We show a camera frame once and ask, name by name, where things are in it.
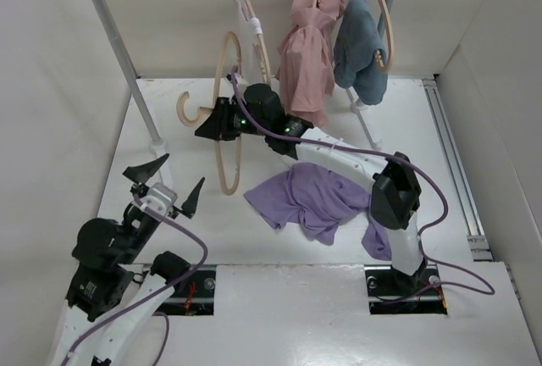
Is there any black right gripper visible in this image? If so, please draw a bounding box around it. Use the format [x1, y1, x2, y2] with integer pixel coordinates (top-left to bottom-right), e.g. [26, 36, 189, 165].
[194, 97, 269, 141]

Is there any purple t shirt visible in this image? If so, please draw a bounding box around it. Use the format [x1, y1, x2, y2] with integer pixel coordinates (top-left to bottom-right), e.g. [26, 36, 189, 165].
[244, 163, 392, 261]

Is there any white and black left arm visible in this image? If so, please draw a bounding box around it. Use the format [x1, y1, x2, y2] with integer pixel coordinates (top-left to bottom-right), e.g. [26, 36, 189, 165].
[50, 154, 201, 365]

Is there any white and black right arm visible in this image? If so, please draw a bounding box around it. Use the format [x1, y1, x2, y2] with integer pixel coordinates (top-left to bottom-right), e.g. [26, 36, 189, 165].
[176, 84, 428, 296]

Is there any wooden hanger with tank top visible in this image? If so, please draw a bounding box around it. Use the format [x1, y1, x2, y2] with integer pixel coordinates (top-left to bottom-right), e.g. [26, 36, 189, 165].
[233, 0, 272, 86]

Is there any pink shirt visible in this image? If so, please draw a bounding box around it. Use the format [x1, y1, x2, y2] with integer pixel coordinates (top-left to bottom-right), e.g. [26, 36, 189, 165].
[275, 0, 346, 127]

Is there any blue shirt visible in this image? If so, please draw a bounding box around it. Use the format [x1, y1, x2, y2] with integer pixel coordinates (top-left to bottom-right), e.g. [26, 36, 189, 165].
[334, 0, 388, 106]

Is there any white tank top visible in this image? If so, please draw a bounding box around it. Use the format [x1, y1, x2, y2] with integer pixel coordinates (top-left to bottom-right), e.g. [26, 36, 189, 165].
[236, 0, 271, 86]

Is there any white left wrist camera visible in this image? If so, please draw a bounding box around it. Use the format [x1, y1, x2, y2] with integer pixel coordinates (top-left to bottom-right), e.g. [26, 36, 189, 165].
[132, 182, 178, 217]

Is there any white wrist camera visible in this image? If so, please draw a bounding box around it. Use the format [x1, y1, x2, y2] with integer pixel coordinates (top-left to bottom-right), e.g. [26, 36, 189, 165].
[132, 182, 178, 217]
[230, 72, 250, 94]

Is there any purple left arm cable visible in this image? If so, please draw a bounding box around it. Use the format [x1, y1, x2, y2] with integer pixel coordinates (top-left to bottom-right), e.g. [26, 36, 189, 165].
[63, 198, 208, 366]

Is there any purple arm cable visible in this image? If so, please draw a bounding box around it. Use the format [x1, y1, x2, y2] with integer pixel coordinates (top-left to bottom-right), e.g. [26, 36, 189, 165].
[228, 65, 496, 297]
[63, 198, 208, 366]

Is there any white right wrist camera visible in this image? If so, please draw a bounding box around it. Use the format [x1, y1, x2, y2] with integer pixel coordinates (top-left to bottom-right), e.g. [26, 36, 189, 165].
[230, 72, 250, 94]

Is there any aluminium side rail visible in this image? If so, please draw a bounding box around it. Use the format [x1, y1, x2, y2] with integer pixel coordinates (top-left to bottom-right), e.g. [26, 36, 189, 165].
[422, 79, 495, 262]

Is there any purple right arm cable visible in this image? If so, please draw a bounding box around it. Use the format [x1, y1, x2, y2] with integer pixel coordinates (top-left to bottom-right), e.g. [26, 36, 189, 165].
[228, 65, 496, 297]

